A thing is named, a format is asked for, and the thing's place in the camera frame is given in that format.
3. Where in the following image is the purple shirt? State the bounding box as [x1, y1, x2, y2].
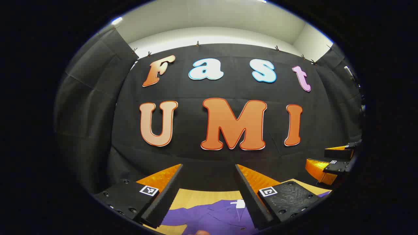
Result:
[162, 191, 332, 235]

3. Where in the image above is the row of small backdrop clips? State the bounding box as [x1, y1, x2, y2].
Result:
[113, 25, 334, 64]

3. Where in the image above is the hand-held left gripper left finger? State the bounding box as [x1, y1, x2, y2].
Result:
[93, 164, 184, 228]

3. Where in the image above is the metal stand with equipment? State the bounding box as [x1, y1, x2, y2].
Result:
[344, 65, 365, 113]

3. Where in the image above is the black backdrop cloth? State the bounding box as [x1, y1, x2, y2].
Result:
[54, 28, 364, 195]

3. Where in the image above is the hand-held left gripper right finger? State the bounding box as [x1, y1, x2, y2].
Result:
[234, 164, 324, 230]

